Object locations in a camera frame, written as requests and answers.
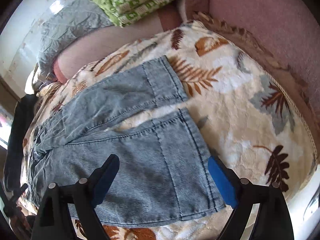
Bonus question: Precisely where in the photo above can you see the blue denim pants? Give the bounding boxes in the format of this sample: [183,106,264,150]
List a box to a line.
[27,57,225,228]

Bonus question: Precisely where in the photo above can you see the black garment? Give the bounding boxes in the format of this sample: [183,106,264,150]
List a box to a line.
[3,94,37,192]

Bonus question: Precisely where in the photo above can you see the cream leaf-print fleece blanket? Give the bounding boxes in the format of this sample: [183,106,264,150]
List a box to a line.
[17,19,320,240]

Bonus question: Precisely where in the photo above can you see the pink sofa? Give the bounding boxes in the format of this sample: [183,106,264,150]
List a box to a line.
[53,0,320,123]

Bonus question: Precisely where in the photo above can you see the grey quilted blanket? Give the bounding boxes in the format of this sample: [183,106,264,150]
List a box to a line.
[37,0,113,77]

